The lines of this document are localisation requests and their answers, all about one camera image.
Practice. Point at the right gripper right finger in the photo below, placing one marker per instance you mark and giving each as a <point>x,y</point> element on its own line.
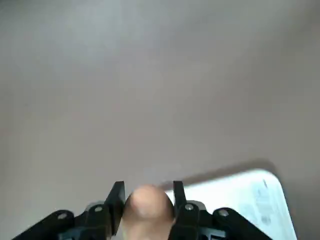
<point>195,220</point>

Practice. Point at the brown egg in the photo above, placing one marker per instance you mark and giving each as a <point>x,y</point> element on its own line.
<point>148,207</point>

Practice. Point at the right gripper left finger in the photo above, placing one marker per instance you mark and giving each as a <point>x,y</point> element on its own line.
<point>100,220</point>

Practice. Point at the cream-white tray with bear print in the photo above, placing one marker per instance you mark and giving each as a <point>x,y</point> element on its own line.
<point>237,195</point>

